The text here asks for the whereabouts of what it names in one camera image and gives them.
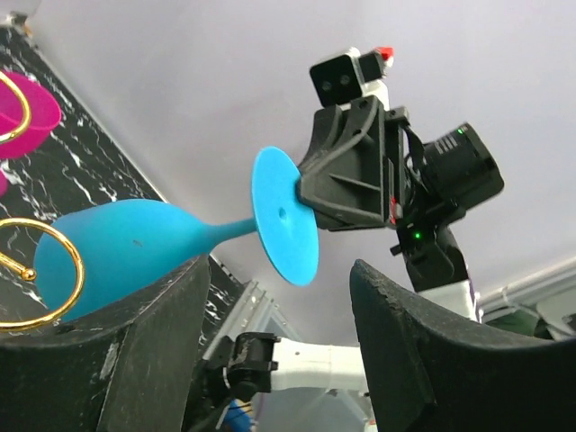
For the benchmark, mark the blue wine glass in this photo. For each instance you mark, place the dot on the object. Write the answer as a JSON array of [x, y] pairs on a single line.
[[127, 245]]

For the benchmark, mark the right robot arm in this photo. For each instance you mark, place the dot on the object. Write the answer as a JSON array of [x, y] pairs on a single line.
[[446, 178]]

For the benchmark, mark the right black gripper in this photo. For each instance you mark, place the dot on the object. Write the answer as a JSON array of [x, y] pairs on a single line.
[[353, 174]]

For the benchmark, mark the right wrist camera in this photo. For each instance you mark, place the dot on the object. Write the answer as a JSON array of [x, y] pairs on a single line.
[[349, 75]]

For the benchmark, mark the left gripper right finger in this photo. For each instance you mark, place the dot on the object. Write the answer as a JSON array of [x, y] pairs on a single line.
[[430, 369]]

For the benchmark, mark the magenta wine glass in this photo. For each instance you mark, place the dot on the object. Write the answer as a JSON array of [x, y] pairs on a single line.
[[29, 113]]

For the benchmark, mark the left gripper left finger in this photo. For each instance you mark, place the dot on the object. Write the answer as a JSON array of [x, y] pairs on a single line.
[[126, 367]]

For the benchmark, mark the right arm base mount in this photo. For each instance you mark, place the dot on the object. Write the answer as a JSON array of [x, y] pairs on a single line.
[[224, 384]]

